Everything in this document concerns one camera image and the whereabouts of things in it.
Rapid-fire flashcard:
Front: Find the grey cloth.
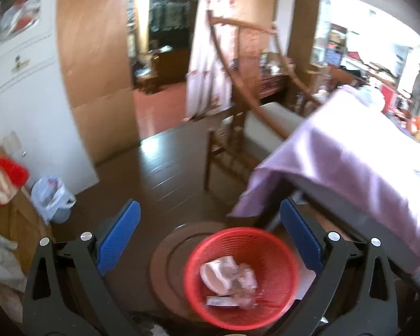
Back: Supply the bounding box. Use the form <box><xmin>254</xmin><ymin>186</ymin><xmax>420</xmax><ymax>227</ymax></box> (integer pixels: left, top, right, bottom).
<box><xmin>0</xmin><ymin>235</ymin><xmax>27</xmax><ymax>293</ymax></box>

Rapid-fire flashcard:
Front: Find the bin with white plastic bag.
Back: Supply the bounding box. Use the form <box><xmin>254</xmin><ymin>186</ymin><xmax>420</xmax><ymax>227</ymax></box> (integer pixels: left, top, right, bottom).
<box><xmin>31</xmin><ymin>176</ymin><xmax>76</xmax><ymax>225</ymax></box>

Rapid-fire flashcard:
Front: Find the round wooden stool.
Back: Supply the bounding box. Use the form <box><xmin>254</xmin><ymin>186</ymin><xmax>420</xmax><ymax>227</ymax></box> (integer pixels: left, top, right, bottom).
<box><xmin>148</xmin><ymin>221</ymin><xmax>227</xmax><ymax>322</ymax></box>

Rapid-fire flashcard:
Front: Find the red mesh waste basket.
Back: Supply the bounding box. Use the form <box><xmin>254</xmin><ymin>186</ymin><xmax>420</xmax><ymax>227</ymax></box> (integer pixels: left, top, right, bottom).
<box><xmin>183</xmin><ymin>227</ymin><xmax>299</xmax><ymax>332</ymax></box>

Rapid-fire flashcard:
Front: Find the red cloth hat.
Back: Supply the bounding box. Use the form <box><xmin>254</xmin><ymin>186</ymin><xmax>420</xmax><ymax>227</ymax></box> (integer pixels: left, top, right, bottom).
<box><xmin>0</xmin><ymin>158</ymin><xmax>29</xmax><ymax>206</ymax></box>

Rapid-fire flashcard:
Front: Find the purple tablecloth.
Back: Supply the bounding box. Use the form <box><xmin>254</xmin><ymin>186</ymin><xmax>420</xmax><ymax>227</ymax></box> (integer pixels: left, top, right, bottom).
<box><xmin>230</xmin><ymin>89</ymin><xmax>420</xmax><ymax>259</ymax></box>

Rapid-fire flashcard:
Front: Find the white ceramic lidded jar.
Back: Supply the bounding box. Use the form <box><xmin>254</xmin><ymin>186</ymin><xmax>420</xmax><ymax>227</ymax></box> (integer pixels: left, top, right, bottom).
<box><xmin>357</xmin><ymin>86</ymin><xmax>385</xmax><ymax>112</ymax></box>

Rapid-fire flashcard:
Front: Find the red white box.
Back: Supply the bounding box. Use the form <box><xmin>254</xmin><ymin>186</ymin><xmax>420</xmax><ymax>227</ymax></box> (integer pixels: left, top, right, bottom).
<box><xmin>381</xmin><ymin>84</ymin><xmax>398</xmax><ymax>114</ymax></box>

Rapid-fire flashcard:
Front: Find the wooden armchair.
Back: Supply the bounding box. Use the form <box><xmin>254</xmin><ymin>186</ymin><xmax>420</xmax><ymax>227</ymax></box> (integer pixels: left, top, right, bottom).
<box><xmin>204</xmin><ymin>10</ymin><xmax>322</xmax><ymax>190</ymax></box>

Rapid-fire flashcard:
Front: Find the glass door display cabinet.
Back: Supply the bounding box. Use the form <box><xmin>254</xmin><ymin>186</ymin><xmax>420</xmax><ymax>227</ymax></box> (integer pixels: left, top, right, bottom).
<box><xmin>287</xmin><ymin>0</ymin><xmax>347</xmax><ymax>75</ymax></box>

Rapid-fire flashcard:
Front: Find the pink floral curtain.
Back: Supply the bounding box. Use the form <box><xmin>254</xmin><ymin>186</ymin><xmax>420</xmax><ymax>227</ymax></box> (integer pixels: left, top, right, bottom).
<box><xmin>186</xmin><ymin>0</ymin><xmax>236</xmax><ymax>120</ymax></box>

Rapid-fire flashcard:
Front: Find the white wall cabinet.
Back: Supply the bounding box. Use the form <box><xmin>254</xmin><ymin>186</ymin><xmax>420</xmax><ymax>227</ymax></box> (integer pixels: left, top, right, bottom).
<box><xmin>0</xmin><ymin>0</ymin><xmax>98</xmax><ymax>194</ymax></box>

